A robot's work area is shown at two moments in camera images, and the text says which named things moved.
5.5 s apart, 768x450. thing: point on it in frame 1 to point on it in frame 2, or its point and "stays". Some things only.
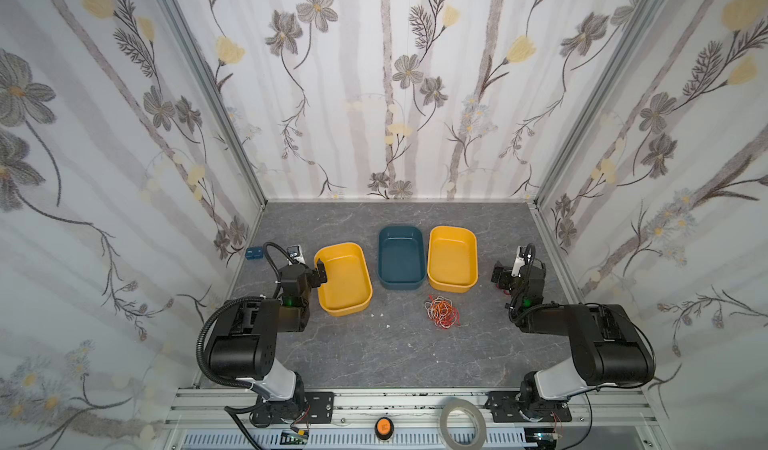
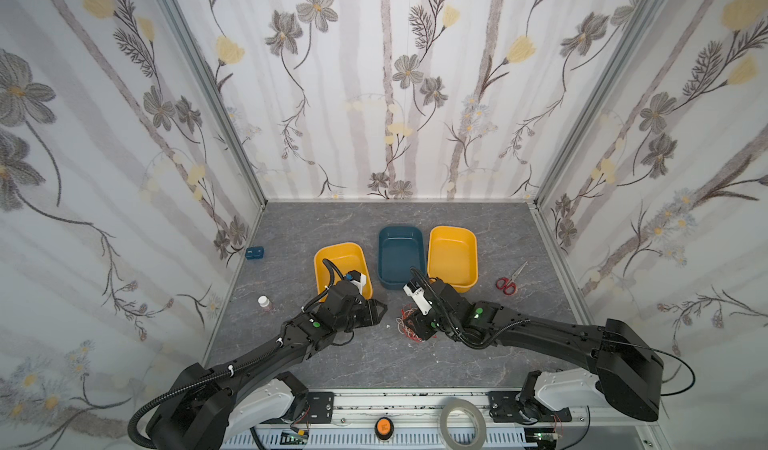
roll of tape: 481,427 stays
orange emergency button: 384,428 stays
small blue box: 254,253 stays
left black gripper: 315,273 to 366,311
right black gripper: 503,275 to 421,324
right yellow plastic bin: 453,259 stays
